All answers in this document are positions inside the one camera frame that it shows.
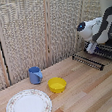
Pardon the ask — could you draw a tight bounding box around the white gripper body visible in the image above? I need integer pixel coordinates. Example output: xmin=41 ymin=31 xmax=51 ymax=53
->
xmin=85 ymin=41 xmax=100 ymax=55

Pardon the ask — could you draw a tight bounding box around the black dish rack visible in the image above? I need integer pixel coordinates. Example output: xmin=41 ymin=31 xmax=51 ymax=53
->
xmin=71 ymin=49 xmax=106 ymax=75

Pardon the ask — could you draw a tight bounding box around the yellow bowl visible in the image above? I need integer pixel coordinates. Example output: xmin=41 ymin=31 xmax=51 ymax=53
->
xmin=47 ymin=75 xmax=68 ymax=95

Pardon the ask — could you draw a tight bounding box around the blue mug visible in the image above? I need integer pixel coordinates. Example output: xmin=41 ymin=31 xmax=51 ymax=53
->
xmin=27 ymin=65 xmax=45 ymax=86

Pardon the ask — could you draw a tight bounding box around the beige woven folding screen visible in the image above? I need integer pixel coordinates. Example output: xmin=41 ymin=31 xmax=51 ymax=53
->
xmin=0 ymin=0 xmax=112 ymax=93

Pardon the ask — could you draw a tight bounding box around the white floral rim plate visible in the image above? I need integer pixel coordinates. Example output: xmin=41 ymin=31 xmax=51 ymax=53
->
xmin=3 ymin=86 xmax=54 ymax=112

